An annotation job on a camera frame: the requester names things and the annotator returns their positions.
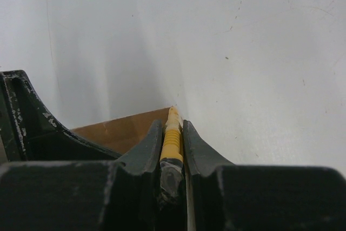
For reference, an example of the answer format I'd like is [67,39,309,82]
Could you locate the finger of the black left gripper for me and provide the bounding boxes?
[1,70,121,162]

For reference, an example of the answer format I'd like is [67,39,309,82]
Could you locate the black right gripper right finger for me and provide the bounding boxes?
[183,120,345,230]

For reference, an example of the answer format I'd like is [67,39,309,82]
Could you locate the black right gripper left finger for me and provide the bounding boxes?
[1,120,162,230]

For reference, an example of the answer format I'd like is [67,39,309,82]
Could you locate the yellow utility knife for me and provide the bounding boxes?
[157,107,194,230]

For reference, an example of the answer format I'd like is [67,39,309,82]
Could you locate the brown cardboard express box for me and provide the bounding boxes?
[72,108,169,154]

